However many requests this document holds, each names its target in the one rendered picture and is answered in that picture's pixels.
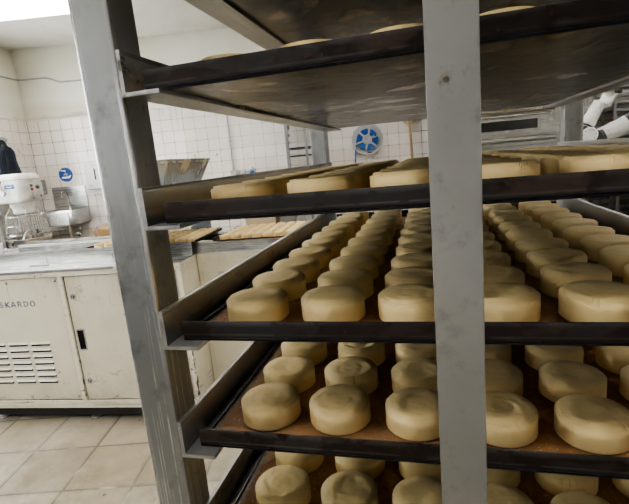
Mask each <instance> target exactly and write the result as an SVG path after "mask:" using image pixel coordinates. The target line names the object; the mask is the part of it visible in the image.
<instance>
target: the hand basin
mask: <svg viewBox="0 0 629 504"><path fill-rule="evenodd" d="M84 170H85V175H86V180H87V185H88V189H89V190H93V194H101V193H103V192H102V187H101V182H100V176H99V171H98V165H97V163H94V164H84ZM40 181H41V186H42V191H43V195H46V194H48V192H47V187H46V182H45V180H40ZM52 193H53V198H54V203H55V208H56V210H52V211H47V212H44V213H45V216H46V219H47V222H48V225H49V227H55V226H66V225H67V226H68V229H69V230H68V232H69V234H70V239H72V238H73V233H72V232H73V230H72V228H71V226H72V225H77V224H79V225H80V224H82V223H85V222H89V221H91V216H90V210H89V203H88V197H87V192H86V187H85V185H76V186H65V187H54V188H52ZM80 207H81V208H80ZM58 209H59V210H58Z"/></svg>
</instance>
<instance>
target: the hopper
mask: <svg viewBox="0 0 629 504"><path fill-rule="evenodd" d="M209 160H210V158H190V159H163V160H157V164H158V171H159V177H160V183H161V185H166V184H174V183H181V182H189V181H196V180H202V177H203V175H204V172H205V170H206V167H207V165H208V162H209Z"/></svg>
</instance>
